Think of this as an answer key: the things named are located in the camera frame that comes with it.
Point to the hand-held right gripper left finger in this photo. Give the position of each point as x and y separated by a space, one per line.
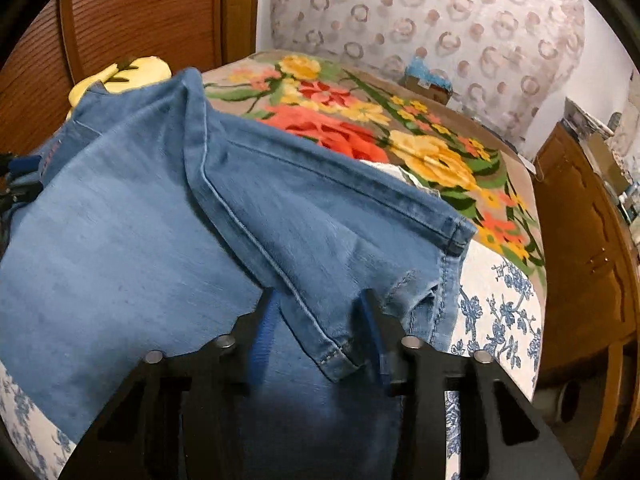
264 325

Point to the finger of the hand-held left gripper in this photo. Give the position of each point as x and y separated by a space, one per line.
25 166
20 191

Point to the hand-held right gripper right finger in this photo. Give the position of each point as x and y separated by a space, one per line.
372 332

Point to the blue denim pants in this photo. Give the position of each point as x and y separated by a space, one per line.
150 235

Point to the white blue floral bedsheet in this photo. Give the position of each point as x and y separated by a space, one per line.
500 310

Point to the yellow plush toy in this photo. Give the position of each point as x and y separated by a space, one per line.
145 70

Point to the wooden louvered wardrobe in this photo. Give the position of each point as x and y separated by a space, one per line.
150 10

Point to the flowered beige blanket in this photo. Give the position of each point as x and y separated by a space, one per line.
325 125

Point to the wooden cabinet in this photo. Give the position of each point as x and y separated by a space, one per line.
575 235

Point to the brown cardboard box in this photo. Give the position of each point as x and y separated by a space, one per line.
430 92

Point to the pile of boxes and papers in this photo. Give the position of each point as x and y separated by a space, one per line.
600 130

